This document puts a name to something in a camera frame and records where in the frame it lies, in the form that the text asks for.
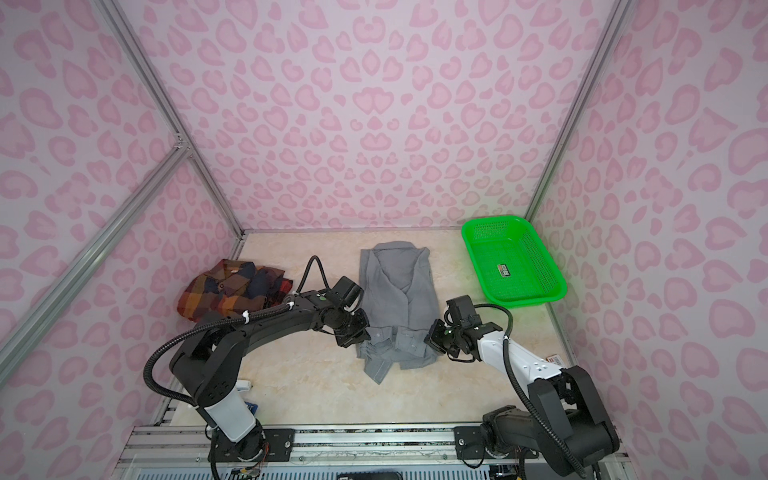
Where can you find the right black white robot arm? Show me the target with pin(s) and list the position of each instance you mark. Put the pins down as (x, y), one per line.
(562, 417)

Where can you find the folded plaid flannel shirt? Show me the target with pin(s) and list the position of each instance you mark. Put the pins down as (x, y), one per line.
(232, 287)

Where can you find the grey long sleeve shirt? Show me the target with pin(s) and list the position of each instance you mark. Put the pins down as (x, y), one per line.
(401, 304)

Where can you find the blue black tool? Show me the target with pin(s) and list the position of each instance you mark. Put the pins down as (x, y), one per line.
(252, 408)

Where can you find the left corner aluminium post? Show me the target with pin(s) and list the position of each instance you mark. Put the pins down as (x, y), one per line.
(132, 48)

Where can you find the corner aluminium post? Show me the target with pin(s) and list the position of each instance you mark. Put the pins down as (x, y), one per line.
(619, 16)
(132, 48)

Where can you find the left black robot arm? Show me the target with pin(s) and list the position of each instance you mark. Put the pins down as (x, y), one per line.
(208, 362)

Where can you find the green plastic basket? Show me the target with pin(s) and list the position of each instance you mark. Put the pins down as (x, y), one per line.
(512, 264)

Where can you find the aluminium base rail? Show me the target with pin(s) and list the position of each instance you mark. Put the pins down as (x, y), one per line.
(344, 451)

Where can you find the small white device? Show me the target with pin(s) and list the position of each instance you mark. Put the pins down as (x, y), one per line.
(243, 386)

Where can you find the right corner aluminium post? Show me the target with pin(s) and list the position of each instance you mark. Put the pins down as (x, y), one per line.
(619, 16)

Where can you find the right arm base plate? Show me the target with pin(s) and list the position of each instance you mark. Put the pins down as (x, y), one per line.
(482, 442)

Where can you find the red white label card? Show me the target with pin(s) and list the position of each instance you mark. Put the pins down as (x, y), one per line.
(555, 359)

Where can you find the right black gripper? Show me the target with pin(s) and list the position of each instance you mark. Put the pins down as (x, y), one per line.
(433, 338)

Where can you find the diagonal aluminium frame bar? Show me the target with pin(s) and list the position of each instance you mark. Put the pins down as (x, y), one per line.
(38, 321)

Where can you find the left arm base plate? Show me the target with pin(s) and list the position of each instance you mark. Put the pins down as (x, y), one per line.
(269, 445)

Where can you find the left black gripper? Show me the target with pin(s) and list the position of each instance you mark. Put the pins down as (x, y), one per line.
(362, 334)

